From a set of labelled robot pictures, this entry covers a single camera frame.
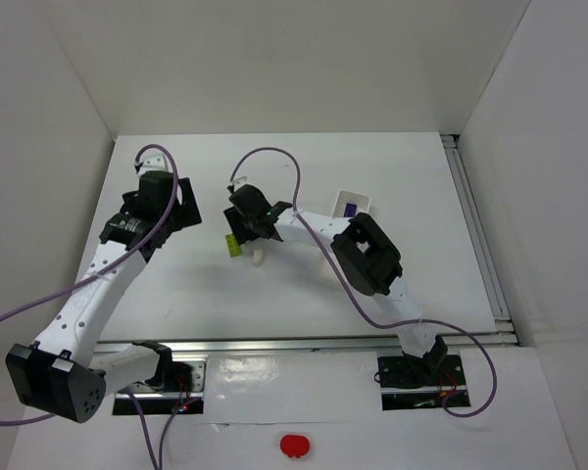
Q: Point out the large green lego brick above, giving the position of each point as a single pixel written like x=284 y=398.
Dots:
x=233 y=247

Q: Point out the aluminium front rail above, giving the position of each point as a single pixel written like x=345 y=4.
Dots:
x=309 y=344

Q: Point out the blue lego brick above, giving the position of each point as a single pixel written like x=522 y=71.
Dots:
x=350 y=210

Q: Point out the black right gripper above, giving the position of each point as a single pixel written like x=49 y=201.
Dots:
x=234 y=225

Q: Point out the white divided plastic tray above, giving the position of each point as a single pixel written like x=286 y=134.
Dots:
x=324 y=273

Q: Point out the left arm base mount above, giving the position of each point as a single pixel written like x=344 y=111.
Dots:
x=183 y=390

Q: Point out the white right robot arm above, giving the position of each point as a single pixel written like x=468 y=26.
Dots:
x=365 y=259

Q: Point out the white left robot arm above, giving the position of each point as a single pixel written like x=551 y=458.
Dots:
x=57 y=372

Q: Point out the white lego piece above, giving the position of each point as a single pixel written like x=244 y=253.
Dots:
x=258 y=257

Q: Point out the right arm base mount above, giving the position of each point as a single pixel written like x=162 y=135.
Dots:
x=403 y=389

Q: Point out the red round button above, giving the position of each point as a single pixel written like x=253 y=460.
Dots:
x=295 y=446

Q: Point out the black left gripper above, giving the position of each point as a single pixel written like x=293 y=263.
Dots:
x=188 y=205

